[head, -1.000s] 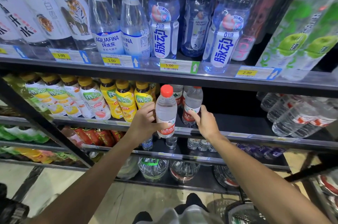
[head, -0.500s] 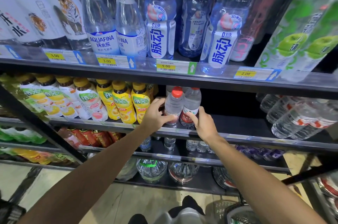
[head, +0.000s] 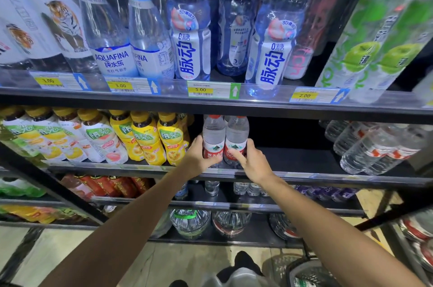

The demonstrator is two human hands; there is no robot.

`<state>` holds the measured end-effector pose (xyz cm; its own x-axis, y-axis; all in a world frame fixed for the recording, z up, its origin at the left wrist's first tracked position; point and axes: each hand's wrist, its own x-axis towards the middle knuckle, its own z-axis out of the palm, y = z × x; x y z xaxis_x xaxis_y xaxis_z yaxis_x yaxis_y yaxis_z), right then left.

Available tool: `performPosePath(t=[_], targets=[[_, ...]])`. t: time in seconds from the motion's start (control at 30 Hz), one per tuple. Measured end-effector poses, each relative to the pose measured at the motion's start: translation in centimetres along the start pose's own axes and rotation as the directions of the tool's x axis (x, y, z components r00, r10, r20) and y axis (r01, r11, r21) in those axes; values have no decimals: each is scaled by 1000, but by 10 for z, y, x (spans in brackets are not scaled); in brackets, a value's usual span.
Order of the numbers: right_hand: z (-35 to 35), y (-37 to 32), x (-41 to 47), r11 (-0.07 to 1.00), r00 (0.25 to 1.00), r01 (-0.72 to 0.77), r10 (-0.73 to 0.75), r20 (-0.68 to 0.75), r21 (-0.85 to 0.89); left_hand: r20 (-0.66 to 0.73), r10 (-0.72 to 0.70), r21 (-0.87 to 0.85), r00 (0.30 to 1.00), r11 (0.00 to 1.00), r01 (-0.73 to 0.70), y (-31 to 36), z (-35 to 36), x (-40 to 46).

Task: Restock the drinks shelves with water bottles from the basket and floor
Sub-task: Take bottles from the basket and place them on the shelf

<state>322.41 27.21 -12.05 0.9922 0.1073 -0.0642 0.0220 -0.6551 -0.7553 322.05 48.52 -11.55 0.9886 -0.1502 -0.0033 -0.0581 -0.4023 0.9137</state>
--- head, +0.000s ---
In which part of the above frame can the large red cap water bottle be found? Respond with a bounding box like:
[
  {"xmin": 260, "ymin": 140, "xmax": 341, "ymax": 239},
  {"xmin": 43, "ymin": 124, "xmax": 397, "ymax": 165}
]
[
  {"xmin": 399, "ymin": 209, "xmax": 433, "ymax": 242},
  {"xmin": 411, "ymin": 239, "xmax": 433, "ymax": 272}
]

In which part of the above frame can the person's left hand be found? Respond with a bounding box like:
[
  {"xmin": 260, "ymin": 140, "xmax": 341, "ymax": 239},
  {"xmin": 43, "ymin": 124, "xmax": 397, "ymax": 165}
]
[{"xmin": 179, "ymin": 134, "xmax": 224, "ymax": 181}]

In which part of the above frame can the yellow label clear drink bottle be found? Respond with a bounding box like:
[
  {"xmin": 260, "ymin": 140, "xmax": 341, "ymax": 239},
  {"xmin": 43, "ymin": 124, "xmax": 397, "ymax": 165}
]
[{"xmin": 412, "ymin": 70, "xmax": 433, "ymax": 108}]

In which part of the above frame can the row of dark blue drink bottles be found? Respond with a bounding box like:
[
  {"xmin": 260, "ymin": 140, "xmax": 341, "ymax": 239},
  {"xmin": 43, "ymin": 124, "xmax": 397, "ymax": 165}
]
[{"xmin": 166, "ymin": 0, "xmax": 312, "ymax": 100}]

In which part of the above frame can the person's left forearm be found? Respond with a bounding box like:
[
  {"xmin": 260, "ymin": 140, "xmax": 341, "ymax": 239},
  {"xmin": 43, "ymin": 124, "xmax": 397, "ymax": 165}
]
[{"xmin": 39, "ymin": 168, "xmax": 200, "ymax": 287}]

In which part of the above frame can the green label clear drink bottle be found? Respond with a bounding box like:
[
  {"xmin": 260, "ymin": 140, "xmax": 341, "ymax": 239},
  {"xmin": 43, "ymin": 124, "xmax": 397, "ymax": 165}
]
[
  {"xmin": 348, "ymin": 0, "xmax": 433, "ymax": 105},
  {"xmin": 314, "ymin": 0, "xmax": 420, "ymax": 90}
]

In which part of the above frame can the person's right hand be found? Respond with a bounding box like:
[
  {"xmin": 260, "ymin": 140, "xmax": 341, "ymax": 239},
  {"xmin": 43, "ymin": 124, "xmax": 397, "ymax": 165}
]
[{"xmin": 228, "ymin": 138, "xmax": 275, "ymax": 186}]

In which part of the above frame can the person's right forearm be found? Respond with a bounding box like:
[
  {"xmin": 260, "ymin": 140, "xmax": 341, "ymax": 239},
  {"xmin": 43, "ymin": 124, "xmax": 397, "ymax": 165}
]
[{"xmin": 260, "ymin": 175, "xmax": 427, "ymax": 287}]

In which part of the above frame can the row of small clear water bottles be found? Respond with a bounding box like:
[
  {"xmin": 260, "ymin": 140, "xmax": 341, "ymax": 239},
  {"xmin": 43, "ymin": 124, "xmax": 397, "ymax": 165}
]
[{"xmin": 174, "ymin": 180, "xmax": 270, "ymax": 201}]

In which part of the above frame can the tall light blue water bottle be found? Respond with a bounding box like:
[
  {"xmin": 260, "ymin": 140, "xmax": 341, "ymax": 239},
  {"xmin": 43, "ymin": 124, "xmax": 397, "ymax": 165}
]
[
  {"xmin": 66, "ymin": 0, "xmax": 139, "ymax": 78},
  {"xmin": 120, "ymin": 0, "xmax": 176, "ymax": 80}
]

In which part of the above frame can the row of white label drink bottles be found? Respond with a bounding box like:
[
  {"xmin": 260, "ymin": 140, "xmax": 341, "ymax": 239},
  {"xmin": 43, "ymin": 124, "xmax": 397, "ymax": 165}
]
[{"xmin": 0, "ymin": 0, "xmax": 102, "ymax": 74}]

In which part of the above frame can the pink label drink bottle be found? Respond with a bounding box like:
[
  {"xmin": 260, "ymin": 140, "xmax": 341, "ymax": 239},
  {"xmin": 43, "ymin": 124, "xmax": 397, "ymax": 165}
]
[{"xmin": 283, "ymin": 0, "xmax": 376, "ymax": 80}]

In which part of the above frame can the cluster of white cap bottles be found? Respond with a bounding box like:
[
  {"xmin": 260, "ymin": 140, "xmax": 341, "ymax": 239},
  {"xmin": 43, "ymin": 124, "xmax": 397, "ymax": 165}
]
[{"xmin": 318, "ymin": 119, "xmax": 428, "ymax": 176}]

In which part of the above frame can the black shopping basket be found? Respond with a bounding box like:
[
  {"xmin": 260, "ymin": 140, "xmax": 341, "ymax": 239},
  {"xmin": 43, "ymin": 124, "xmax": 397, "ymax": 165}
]
[{"xmin": 286, "ymin": 241, "xmax": 342, "ymax": 287}]

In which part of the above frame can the row of yellow cap tea bottles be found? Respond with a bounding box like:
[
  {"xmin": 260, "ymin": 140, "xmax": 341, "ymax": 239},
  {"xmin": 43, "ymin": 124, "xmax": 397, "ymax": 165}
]
[{"xmin": 0, "ymin": 106, "xmax": 195, "ymax": 166}]

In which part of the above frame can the black opposite shelf unit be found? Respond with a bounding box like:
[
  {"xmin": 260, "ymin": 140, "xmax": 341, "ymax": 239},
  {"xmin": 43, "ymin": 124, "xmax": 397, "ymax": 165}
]
[{"xmin": 353, "ymin": 188, "xmax": 433, "ymax": 287}]

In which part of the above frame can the row of red wrapped drink bottles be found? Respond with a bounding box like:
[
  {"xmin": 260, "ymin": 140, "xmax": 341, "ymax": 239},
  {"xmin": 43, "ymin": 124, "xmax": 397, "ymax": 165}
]
[{"xmin": 60, "ymin": 175, "xmax": 151, "ymax": 200}]

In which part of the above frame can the person's light grey shirt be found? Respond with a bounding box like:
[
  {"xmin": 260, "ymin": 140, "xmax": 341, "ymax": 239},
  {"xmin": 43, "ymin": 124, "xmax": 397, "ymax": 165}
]
[{"xmin": 199, "ymin": 267, "xmax": 278, "ymax": 287}]

